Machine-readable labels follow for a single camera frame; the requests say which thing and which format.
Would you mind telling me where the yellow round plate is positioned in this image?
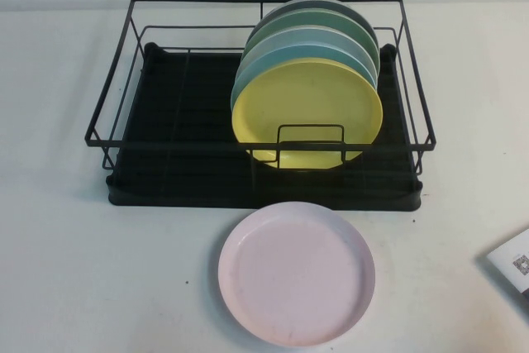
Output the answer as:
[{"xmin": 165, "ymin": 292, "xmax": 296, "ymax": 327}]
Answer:
[{"xmin": 231, "ymin": 57, "xmax": 384, "ymax": 173}]

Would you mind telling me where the black plastic drip tray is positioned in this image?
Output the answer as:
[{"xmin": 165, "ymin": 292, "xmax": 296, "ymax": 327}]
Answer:
[{"xmin": 106, "ymin": 41, "xmax": 425, "ymax": 212}]

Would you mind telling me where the green round plate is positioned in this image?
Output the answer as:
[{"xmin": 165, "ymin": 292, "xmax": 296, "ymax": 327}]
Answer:
[{"xmin": 245, "ymin": 8, "xmax": 381, "ymax": 69}]

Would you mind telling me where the pale grey round plate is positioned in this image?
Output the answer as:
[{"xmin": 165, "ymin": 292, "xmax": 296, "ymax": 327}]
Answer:
[{"xmin": 241, "ymin": 25, "xmax": 375, "ymax": 78}]

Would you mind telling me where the teal blue round plate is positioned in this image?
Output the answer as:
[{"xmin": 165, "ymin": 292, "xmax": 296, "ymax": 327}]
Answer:
[{"xmin": 230, "ymin": 43, "xmax": 379, "ymax": 103}]

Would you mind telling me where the dark grey-green round plate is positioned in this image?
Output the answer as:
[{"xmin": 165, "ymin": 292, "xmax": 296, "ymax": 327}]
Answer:
[{"xmin": 257, "ymin": 0, "xmax": 381, "ymax": 46}]

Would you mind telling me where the white QR code booklet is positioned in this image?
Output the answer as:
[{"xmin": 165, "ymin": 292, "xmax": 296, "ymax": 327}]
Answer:
[{"xmin": 474, "ymin": 227, "xmax": 529, "ymax": 307}]

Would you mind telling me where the pink round plate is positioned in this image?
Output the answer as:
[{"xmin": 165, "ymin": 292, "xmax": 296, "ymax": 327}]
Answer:
[{"xmin": 217, "ymin": 201, "xmax": 377, "ymax": 348}]

